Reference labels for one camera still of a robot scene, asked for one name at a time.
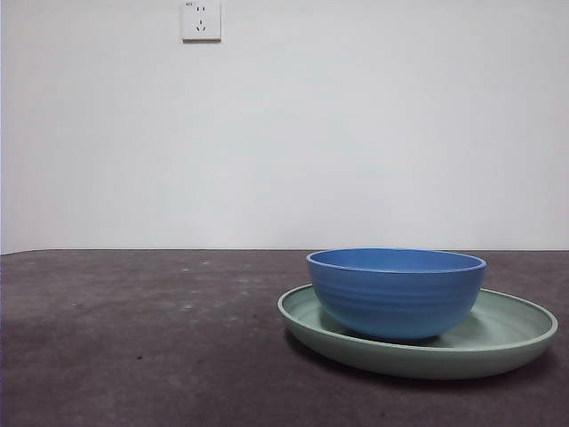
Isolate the white wall socket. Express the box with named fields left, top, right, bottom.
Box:
left=180, top=0, right=222, bottom=44

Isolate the blue ribbed bowl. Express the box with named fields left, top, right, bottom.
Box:
left=305, top=247, right=488, bottom=342

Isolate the green round plate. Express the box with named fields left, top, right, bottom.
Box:
left=276, top=283, right=559, bottom=381

